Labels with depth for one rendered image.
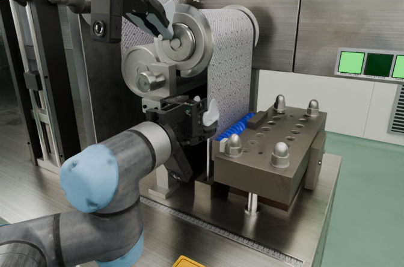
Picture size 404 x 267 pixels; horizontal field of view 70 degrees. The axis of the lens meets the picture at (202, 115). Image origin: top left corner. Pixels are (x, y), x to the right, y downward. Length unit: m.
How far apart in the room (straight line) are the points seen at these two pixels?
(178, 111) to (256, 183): 0.21
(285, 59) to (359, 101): 2.45
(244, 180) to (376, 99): 2.76
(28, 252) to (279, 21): 0.75
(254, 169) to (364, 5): 0.48
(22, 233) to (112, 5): 0.33
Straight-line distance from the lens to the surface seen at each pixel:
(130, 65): 0.73
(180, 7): 0.61
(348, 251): 2.02
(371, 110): 3.30
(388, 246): 2.16
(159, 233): 0.62
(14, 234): 0.45
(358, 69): 0.84
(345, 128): 3.38
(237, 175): 0.60
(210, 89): 0.61
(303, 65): 0.86
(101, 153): 0.39
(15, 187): 0.87
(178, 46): 0.60
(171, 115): 0.48
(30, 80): 0.80
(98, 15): 0.49
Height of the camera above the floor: 1.32
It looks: 21 degrees down
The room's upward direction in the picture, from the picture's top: straight up
